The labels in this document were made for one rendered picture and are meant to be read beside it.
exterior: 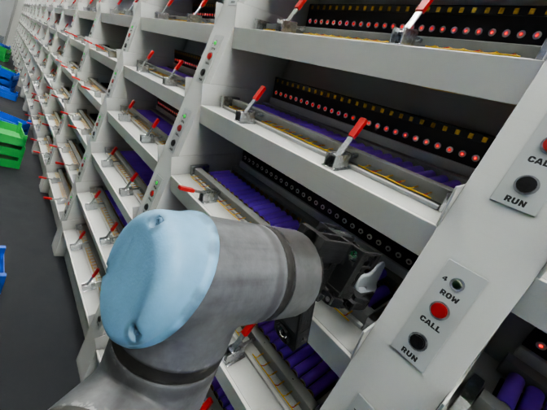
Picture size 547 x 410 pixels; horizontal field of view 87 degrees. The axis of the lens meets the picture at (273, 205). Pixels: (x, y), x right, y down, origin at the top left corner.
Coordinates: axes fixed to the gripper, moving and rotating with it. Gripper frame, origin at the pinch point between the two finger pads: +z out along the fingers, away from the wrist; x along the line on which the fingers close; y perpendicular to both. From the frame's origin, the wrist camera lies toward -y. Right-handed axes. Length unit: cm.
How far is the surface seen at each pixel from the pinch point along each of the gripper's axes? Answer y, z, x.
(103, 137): -19, -7, 124
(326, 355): -9.5, -7.0, -3.7
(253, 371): -24.6, -4.3, 6.6
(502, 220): 16.7, -7.7, -11.6
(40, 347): -79, -19, 70
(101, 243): -45, -9, 80
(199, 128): 7, -6, 54
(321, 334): -7.4, -7.9, -1.8
